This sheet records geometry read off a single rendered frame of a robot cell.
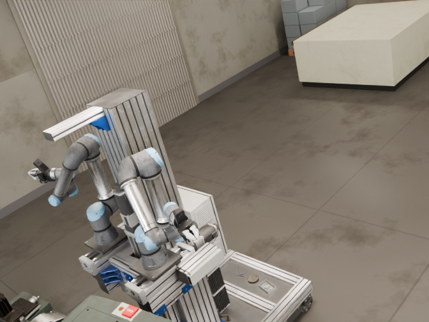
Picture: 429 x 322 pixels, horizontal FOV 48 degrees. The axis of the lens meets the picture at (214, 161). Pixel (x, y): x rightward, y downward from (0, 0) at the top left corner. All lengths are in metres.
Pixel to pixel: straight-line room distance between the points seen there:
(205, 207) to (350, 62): 4.90
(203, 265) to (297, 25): 7.41
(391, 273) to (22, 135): 4.83
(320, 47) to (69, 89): 3.76
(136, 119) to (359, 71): 5.27
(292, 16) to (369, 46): 2.73
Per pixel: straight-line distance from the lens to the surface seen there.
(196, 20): 8.50
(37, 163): 3.32
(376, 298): 3.95
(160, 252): 2.71
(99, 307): 2.50
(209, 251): 2.85
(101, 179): 3.05
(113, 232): 3.10
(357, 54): 7.44
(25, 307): 3.28
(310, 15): 9.47
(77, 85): 7.10
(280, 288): 3.80
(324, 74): 7.85
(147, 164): 2.46
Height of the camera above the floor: 2.76
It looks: 26 degrees down
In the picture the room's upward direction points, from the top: 15 degrees counter-clockwise
